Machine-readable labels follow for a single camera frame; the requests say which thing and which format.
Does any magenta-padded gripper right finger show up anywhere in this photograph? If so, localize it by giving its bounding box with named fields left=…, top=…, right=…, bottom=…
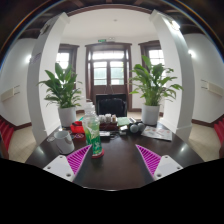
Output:
left=134, top=143, right=184, bottom=182

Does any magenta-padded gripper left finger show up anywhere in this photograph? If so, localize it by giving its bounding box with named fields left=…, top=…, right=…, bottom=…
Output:
left=43, top=144, right=94, bottom=183

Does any clear green-labelled drink bottle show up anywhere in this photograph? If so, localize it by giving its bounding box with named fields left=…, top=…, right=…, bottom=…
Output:
left=81, top=101, right=105, bottom=159

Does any white cup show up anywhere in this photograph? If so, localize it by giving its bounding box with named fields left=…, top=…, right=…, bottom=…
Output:
left=53, top=130, right=76, bottom=155

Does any white printed magazine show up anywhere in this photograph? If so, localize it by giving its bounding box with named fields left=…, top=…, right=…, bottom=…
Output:
left=140, top=125, right=174, bottom=142

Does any red plastic basket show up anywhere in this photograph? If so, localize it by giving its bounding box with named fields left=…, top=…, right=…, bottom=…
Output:
left=69, top=120, right=86, bottom=135

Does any grey-headed microphone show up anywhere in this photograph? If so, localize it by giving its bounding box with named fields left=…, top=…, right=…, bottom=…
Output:
left=129, top=123, right=139, bottom=134
left=136, top=122, right=147, bottom=133

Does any black flat device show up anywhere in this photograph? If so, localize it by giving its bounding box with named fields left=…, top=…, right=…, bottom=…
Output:
left=98, top=130, right=112, bottom=139

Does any red carpeted staircase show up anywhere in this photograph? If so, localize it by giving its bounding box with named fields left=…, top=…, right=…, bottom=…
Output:
left=0, top=114, right=16, bottom=153
left=213, top=119, right=224, bottom=158

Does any dark tray with jars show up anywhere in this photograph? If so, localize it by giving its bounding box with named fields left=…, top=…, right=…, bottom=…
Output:
left=98, top=113, right=119, bottom=132

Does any green plant in white pot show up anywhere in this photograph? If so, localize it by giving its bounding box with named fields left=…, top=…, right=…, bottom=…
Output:
left=128, top=54, right=184, bottom=127
left=38, top=62, right=84, bottom=128

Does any black chair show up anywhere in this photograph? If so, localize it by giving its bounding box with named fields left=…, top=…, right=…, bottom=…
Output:
left=95, top=93, right=128, bottom=118

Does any brown wooden double door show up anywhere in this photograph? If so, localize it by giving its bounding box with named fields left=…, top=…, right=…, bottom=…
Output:
left=84, top=42, right=133, bottom=113

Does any brown-framed window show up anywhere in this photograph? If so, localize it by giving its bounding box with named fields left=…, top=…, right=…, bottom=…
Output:
left=54, top=43, right=80, bottom=86
left=138, top=40, right=166, bottom=81

